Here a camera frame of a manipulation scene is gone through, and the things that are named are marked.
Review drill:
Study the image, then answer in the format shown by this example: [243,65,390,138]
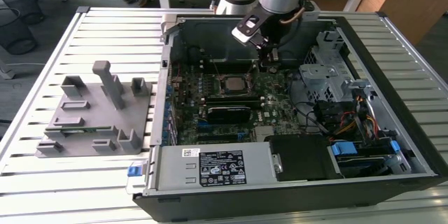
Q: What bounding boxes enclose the black RAM slot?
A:
[202,66,256,74]
[202,60,256,68]

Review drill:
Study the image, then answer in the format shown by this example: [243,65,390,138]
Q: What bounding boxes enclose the blue case latch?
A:
[128,165,146,178]

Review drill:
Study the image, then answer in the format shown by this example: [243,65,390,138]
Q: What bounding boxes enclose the green motherboard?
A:
[167,61,299,146]

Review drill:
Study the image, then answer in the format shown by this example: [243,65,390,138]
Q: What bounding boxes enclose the grey parts rack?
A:
[35,60,158,159]

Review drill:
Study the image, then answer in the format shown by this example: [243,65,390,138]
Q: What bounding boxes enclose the silver power supply unit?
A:
[143,144,283,192]

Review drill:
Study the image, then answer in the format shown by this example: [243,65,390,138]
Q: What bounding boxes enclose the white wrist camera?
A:
[231,15,264,44]

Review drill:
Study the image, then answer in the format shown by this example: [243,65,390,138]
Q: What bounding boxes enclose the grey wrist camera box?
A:
[303,1,320,22]

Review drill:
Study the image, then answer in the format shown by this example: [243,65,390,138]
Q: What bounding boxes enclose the black PC case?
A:
[132,11,448,223]

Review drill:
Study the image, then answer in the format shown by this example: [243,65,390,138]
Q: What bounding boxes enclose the grey metal stand foot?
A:
[0,58,18,80]

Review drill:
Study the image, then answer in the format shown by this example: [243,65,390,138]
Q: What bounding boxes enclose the black RAM stick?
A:
[206,101,263,109]

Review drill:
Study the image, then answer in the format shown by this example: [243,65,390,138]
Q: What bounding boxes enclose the silver drive cage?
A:
[299,29,355,104]

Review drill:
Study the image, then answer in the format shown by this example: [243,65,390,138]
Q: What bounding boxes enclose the coloured wire bundle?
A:
[335,95,382,141]

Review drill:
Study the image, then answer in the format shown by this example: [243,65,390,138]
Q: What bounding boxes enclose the silver CPU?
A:
[223,76,248,91]

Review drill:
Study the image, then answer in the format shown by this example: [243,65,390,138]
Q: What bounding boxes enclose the hard disk in blue carrier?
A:
[328,140,400,162]

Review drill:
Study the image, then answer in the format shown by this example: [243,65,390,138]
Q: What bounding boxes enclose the black plastic shroud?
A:
[270,134,343,182]

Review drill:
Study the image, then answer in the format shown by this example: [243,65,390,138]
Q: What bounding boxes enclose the wooden cabinet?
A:
[356,0,448,46]

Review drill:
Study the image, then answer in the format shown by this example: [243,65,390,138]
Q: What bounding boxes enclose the green RAM stick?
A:
[59,126,114,133]

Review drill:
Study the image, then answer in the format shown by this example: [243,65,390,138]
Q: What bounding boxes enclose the black mesh waste basket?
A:
[0,8,38,56]
[0,0,46,25]

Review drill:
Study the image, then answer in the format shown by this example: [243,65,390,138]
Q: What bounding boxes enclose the silver chipset heatsink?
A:
[255,126,275,142]

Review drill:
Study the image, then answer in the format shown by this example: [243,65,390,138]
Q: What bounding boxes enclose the CPU socket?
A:
[215,73,254,96]

